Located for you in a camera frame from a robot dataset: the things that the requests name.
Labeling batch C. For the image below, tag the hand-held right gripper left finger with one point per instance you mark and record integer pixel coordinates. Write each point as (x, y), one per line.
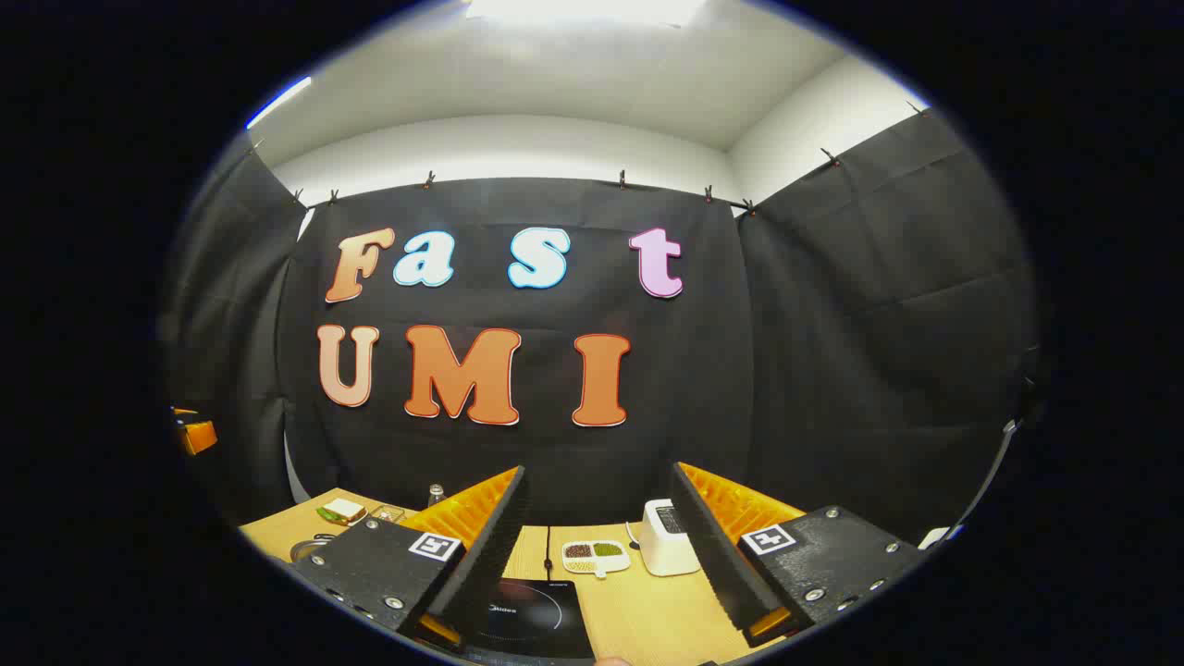
(490, 555)

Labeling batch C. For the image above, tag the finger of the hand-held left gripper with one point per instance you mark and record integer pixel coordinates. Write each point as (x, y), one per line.
(185, 412)
(199, 437)

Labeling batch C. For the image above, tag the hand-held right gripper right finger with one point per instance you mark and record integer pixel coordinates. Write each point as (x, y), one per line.
(712, 555)

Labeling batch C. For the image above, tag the black induction cooktop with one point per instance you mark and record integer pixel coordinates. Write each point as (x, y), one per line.
(536, 615)

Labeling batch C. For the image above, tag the white toaster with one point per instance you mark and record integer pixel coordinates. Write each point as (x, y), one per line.
(661, 550)

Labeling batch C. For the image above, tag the clear plastic water bottle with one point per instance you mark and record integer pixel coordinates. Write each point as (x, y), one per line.
(436, 495)

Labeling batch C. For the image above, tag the white divided bean dish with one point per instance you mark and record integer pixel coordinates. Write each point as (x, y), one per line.
(592, 557)

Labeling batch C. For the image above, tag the sandwich with lettuce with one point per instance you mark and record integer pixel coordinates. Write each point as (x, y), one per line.
(342, 510)

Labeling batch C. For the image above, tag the black backdrop cloth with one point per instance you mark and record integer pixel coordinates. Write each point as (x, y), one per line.
(740, 370)

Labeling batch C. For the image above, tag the white device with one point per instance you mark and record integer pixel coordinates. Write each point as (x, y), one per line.
(939, 536)

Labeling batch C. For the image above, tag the grey metal pole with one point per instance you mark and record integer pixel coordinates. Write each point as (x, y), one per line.
(994, 472)

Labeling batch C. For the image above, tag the row of cloth clips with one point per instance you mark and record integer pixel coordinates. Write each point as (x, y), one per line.
(622, 178)

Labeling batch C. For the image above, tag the ceiling light panel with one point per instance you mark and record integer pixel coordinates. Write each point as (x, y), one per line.
(583, 9)

